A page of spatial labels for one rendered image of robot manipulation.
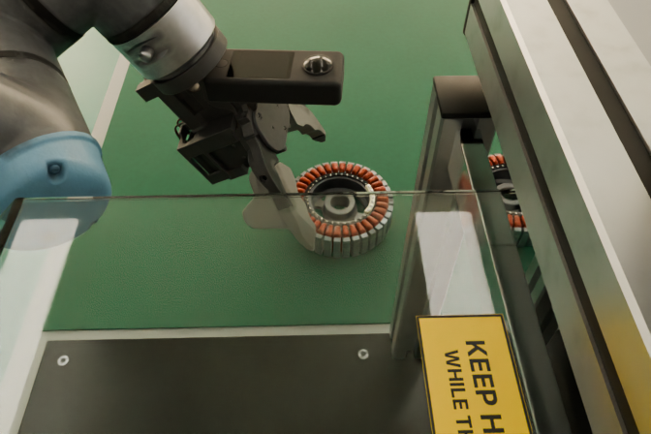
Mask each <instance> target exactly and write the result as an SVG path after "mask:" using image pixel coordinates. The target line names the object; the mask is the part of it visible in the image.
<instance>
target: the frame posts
mask: <svg viewBox="0 0 651 434"><path fill-rule="evenodd" d="M463 119H474V121H475V124H476V128H477V129H480V132H481V136H482V139H483V142H484V146H485V149H486V153H487V156H488V155H489V151H490V148H491V145H492V142H493V139H494V136H495V133H496V130H495V127H494V124H493V120H492V117H491V114H490V111H489V108H488V105H487V102H486V100H485V96H484V93H483V90H482V87H481V82H480V79H479V76H439V77H434V78H433V87H432V92H431V98H430V104H429V109H428V114H427V119H426V125H425V131H424V136H423V142H422V147H421V152H420V158H419V163H418V173H417V179H416V185H415V190H414V191H432V190H452V187H451V182H450V174H449V170H448V167H449V162H450V155H451V152H452V148H453V143H454V139H455V135H456V131H457V130H458V129H461V126H462V122H463Z"/></svg>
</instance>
